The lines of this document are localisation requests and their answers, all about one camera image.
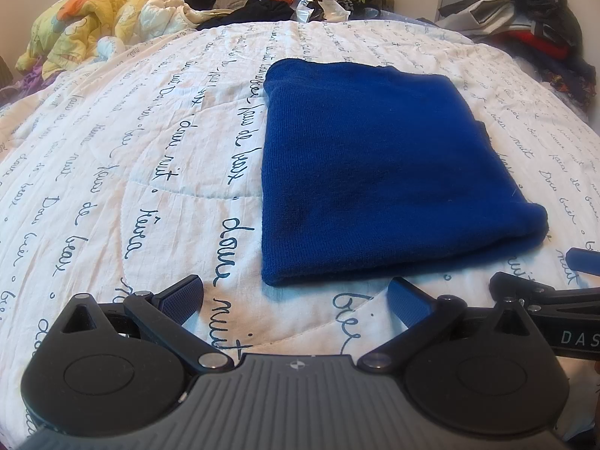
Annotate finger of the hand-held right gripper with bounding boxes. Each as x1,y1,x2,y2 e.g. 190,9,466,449
565,247,600,276
489,272,600,312

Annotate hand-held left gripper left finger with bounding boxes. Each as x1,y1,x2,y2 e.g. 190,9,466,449
60,276,235,376

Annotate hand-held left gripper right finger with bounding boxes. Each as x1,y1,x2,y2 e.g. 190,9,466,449
357,276,538,375

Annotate blue knit sweater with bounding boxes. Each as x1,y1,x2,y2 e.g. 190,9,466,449
260,57,549,288

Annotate dark navy clothes pile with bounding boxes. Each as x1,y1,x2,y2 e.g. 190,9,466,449
196,0,294,30

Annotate white script-printed bed quilt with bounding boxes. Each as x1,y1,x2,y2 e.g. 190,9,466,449
0,18,600,450

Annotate dark patterned cloth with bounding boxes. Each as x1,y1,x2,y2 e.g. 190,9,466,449
544,55,600,114

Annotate red cloth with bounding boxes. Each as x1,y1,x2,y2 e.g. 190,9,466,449
508,33,571,60

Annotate white and grey cloth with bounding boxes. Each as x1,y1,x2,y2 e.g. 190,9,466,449
439,0,541,39

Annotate purple cloth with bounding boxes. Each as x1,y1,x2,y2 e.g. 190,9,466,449
0,68,48,100

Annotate yellow floral quilt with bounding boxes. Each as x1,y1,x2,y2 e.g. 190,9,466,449
16,0,198,81

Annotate white plastic bags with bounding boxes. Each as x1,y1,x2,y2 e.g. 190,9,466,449
293,0,350,22

